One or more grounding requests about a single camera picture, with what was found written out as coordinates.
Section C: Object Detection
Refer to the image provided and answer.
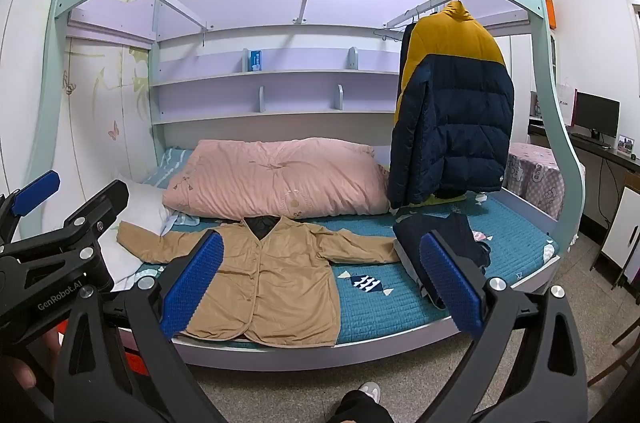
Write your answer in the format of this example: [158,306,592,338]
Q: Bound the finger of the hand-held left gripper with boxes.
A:
[62,179,131,246]
[0,169,62,249]

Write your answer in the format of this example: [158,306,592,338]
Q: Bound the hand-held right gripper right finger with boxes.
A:
[419,230,592,423]

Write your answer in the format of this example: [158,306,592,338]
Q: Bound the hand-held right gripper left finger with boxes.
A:
[52,230,226,423]

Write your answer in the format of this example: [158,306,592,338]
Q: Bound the tan button jacket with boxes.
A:
[117,215,401,349]

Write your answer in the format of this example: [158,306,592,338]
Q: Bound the person's left hand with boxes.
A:
[7,328,63,391]

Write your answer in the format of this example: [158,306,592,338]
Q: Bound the white pillow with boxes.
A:
[97,178,175,290]

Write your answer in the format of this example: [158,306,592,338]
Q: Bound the folded navy pants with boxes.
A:
[392,211,494,310]

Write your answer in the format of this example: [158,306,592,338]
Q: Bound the teal quilted bed sheet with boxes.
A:
[135,147,559,350]

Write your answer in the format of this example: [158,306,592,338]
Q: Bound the light blue patterned pillow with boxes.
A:
[142,147,196,190]

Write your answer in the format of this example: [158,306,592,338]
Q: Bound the yellow-green cloth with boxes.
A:
[420,194,468,206]

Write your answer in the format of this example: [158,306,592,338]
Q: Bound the white floral wardrobe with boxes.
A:
[0,0,158,240]

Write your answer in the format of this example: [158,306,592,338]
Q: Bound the red plastic item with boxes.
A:
[121,349,152,377]

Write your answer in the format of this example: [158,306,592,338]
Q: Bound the grey shoe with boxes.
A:
[357,380,382,405]

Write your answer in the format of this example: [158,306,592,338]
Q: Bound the pink quilt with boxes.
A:
[161,137,392,220]

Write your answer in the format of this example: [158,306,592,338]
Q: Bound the pink patterned cloth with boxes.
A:
[504,141,564,222]

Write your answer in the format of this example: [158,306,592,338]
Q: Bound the person's leg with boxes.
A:
[326,389,397,423]

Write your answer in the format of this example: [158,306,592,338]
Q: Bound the navy and yellow puffer jacket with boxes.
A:
[387,0,516,210]

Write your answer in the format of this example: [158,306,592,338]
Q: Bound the wooden chair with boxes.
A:
[586,320,640,390]

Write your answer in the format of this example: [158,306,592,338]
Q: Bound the dark wooden desk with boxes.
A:
[527,115,640,229]

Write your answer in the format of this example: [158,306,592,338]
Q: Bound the white paper bag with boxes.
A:
[554,79,579,127]

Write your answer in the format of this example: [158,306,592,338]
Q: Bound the black computer monitor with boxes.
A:
[573,90,621,142]

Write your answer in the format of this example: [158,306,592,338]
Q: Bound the purple wall shelves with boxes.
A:
[67,0,531,127]

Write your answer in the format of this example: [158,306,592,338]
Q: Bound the metal clothes rail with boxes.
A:
[374,0,482,41]

